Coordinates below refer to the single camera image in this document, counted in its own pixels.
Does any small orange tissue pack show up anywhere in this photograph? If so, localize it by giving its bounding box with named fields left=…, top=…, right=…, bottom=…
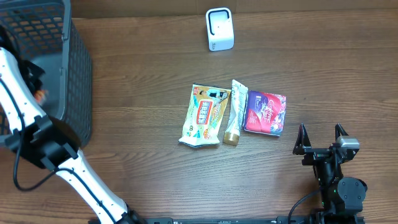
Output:
left=34, top=90, right=49, bottom=105

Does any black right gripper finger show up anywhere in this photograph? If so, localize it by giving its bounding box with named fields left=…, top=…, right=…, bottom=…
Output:
left=335, top=123, right=348, bottom=141
left=292, top=123, right=312, bottom=155

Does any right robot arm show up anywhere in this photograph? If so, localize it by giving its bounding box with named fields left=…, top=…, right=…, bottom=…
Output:
left=287, top=123, right=368, bottom=224

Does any yellow wet wipes packet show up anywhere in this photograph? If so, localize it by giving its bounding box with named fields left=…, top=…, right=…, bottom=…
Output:
left=178, top=84, right=231, bottom=147

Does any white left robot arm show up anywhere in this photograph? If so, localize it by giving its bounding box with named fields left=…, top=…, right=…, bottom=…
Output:
left=1, top=47, right=145, bottom=223

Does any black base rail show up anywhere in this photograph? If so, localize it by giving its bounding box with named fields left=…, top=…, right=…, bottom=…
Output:
left=88, top=216, right=366, bottom=224

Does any red purple tissue pack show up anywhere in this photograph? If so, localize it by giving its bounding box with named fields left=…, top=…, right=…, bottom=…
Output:
left=243, top=90, right=287, bottom=136

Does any white tube gold cap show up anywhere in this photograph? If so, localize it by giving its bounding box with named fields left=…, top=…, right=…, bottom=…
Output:
left=223, top=80, right=248, bottom=146

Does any white barcode scanner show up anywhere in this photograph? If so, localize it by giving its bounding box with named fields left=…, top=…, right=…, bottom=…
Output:
left=205, top=7, right=234, bottom=52

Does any dark grey plastic basket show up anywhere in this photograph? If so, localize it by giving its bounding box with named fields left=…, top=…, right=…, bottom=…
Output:
left=1, top=0, right=93, bottom=146

